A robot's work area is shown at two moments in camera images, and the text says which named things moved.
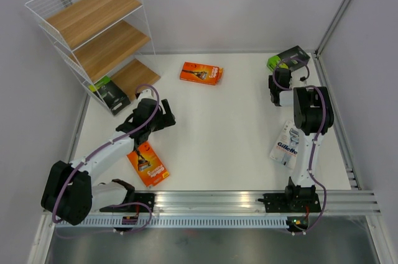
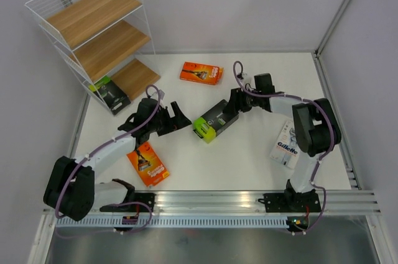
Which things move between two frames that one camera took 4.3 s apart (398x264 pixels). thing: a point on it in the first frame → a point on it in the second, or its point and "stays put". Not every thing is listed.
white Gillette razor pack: [286, 149] stays put
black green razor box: [290, 59] → [214, 121]
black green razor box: [112, 97] stays put
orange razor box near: [147, 164] stays put
